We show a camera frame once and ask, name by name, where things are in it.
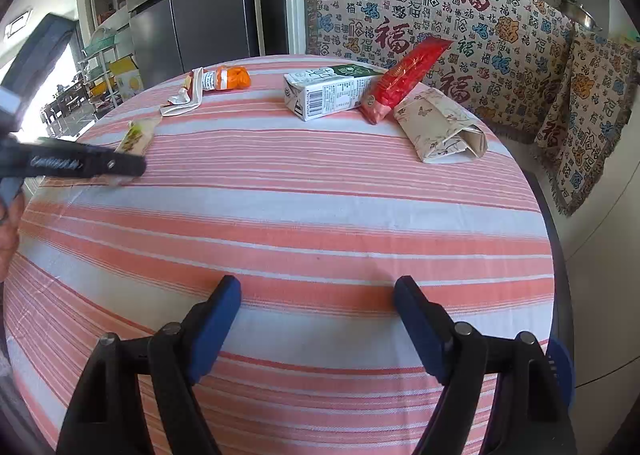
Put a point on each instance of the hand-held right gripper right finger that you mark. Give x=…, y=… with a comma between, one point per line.
x=425, y=330

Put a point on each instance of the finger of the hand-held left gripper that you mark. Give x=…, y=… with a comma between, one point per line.
x=85, y=162

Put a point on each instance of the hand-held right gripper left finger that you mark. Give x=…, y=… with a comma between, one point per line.
x=215, y=327

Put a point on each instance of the yellowish snack wrapper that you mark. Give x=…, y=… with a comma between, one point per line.
x=137, y=132

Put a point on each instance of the orange and white wrapper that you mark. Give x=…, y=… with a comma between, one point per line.
x=230, y=78

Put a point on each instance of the beige paper bag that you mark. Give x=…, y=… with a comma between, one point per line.
x=440, y=125

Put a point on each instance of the green and white milk carton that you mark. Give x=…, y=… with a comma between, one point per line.
x=325, y=95

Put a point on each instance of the red snack packet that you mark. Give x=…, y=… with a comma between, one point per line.
x=405, y=77

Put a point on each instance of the dark wooden dining furniture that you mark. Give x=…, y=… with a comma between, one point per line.
x=65, y=102

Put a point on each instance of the white storage rack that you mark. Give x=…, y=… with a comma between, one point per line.
x=100, y=42

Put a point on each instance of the yellow and white cardboard box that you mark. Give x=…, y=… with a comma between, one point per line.
x=127, y=80

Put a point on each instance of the pink striped tablecloth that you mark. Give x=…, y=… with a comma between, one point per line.
x=300, y=215

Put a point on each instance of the grey refrigerator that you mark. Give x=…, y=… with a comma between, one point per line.
x=210, y=10

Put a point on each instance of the small printed cloth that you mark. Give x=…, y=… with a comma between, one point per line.
x=590, y=120

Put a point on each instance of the large printed cloth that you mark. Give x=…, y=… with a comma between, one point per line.
x=400, y=0

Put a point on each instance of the steel pot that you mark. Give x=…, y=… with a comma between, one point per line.
x=580, y=12

